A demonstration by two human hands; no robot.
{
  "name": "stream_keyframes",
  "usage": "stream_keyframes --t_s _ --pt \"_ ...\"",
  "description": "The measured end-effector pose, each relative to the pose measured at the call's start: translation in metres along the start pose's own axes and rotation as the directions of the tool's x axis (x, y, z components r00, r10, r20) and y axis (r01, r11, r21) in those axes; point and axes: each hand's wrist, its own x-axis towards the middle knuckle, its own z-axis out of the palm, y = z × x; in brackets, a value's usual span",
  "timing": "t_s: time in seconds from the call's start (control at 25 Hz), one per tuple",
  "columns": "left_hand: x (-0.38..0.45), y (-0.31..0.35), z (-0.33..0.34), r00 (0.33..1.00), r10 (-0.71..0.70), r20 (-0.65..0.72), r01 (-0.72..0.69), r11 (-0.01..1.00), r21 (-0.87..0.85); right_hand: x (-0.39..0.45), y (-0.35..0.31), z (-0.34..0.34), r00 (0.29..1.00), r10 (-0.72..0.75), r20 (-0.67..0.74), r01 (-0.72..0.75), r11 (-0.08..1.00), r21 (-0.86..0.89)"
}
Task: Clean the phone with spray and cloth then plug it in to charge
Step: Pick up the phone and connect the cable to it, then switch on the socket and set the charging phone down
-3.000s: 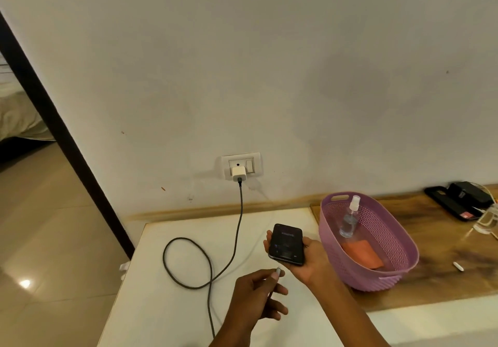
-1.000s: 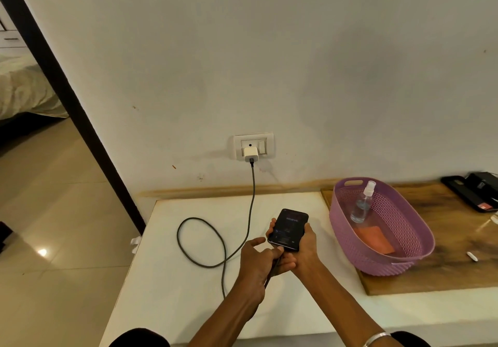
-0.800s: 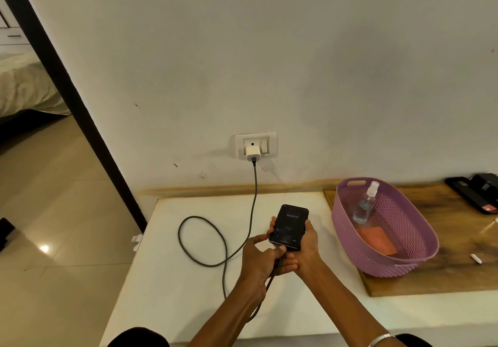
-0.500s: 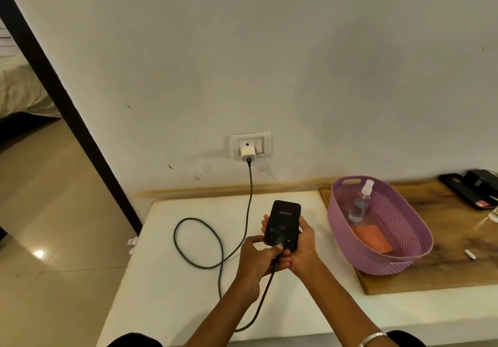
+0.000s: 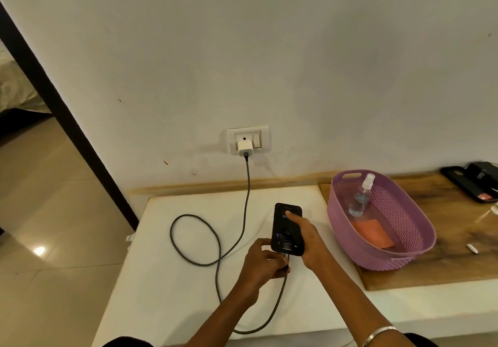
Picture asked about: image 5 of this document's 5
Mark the purple plastic basket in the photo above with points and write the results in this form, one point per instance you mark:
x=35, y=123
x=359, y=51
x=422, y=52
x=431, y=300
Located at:
x=408, y=234

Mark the black power adapter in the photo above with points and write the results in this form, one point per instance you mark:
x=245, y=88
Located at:
x=484, y=173

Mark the person's right hand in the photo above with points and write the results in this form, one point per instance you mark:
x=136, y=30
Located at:
x=311, y=241

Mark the black trousers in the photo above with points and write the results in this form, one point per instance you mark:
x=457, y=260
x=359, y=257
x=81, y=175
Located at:
x=124, y=343

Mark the white charger adapter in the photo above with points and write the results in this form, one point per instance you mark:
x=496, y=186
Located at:
x=245, y=148

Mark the person's left forearm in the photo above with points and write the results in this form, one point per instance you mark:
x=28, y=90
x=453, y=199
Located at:
x=221, y=319

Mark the bed with beige sheet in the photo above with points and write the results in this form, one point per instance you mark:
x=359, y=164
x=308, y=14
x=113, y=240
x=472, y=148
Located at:
x=15, y=86

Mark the black smartphone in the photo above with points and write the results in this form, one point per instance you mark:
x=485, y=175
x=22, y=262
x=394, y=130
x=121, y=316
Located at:
x=286, y=230

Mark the white wall socket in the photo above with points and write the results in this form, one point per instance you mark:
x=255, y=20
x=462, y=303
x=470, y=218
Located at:
x=261, y=140

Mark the white paper scrap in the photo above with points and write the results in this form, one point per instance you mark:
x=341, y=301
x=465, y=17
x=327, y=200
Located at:
x=130, y=238

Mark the orange cleaning cloth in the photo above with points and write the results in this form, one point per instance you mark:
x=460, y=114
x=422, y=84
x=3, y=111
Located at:
x=371, y=234

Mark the dark door frame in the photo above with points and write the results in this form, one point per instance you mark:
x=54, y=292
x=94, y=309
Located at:
x=58, y=109

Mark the clear spray bottle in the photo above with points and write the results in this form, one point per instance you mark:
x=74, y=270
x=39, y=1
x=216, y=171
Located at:
x=360, y=201

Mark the person's right forearm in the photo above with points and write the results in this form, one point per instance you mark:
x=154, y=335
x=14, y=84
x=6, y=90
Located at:
x=354, y=304

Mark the brown wooden board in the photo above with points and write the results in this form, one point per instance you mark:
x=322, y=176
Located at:
x=439, y=218

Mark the person's left hand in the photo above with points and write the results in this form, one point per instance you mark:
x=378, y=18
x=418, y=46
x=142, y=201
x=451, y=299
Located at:
x=260, y=269

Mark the small white cap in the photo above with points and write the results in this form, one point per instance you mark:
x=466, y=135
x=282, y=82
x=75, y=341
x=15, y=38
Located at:
x=472, y=248

